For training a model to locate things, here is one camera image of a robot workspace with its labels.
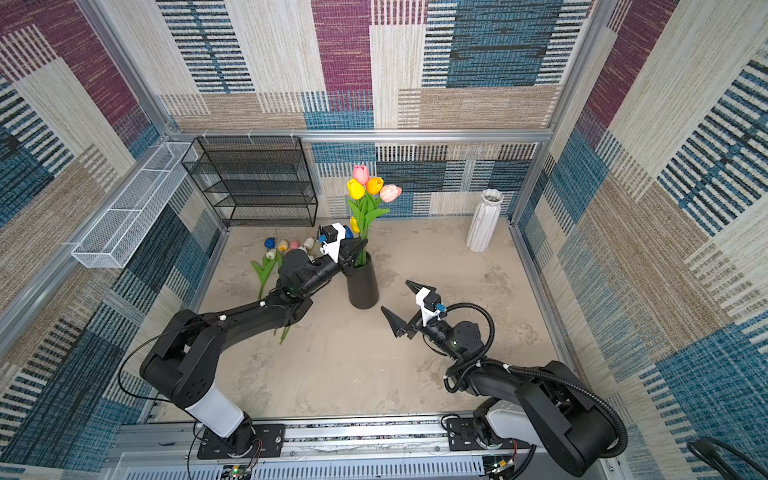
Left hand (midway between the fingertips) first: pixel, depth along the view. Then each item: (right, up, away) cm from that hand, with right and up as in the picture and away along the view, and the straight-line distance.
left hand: (365, 235), depth 78 cm
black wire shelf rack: (-43, +21, +33) cm, 58 cm away
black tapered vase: (-2, -14, +13) cm, 20 cm away
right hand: (+8, -15, -2) cm, 17 cm away
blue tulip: (-37, -1, +34) cm, 51 cm away
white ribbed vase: (+37, +7, +19) cm, 42 cm away
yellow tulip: (-3, +2, -2) cm, 4 cm away
